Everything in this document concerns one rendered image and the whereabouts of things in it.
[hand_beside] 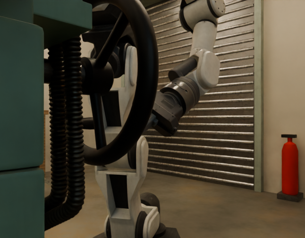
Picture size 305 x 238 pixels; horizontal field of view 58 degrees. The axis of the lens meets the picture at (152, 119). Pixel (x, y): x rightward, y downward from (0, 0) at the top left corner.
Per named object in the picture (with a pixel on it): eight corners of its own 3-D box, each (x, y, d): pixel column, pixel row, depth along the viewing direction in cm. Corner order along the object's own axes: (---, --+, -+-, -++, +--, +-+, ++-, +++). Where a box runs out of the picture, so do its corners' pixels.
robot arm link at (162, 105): (168, 147, 66) (193, 122, 73) (179, 121, 59) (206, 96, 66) (129, 117, 70) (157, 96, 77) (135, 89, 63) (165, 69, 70)
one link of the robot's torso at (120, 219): (115, 229, 128) (104, 131, 117) (156, 233, 123) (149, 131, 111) (100, 252, 113) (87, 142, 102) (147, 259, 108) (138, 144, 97)
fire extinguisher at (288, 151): (303, 198, 259) (303, 134, 259) (297, 202, 245) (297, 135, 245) (283, 194, 271) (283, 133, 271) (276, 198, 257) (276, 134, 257)
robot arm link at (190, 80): (174, 116, 77) (195, 98, 84) (201, 104, 69) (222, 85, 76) (151, 82, 76) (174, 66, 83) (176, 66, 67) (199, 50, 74)
